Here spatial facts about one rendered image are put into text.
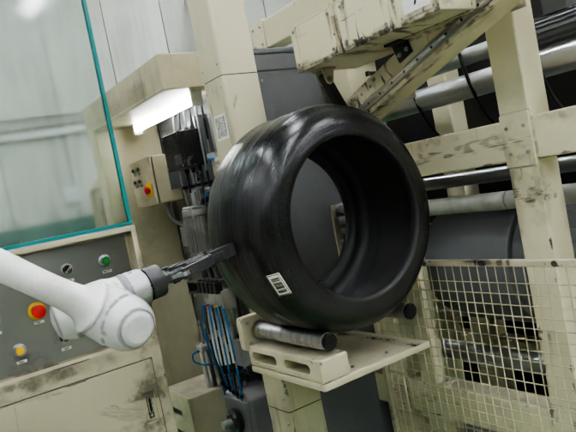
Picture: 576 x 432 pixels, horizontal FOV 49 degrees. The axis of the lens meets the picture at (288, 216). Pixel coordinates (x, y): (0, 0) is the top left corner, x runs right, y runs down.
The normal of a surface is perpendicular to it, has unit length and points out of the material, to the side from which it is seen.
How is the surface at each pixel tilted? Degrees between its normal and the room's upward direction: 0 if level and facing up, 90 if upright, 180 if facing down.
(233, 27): 90
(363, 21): 90
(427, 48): 90
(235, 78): 90
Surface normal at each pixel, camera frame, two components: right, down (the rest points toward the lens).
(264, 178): -0.23, -0.28
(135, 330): 0.68, 0.13
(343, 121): 0.51, -0.25
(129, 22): 0.45, -0.04
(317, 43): -0.82, 0.19
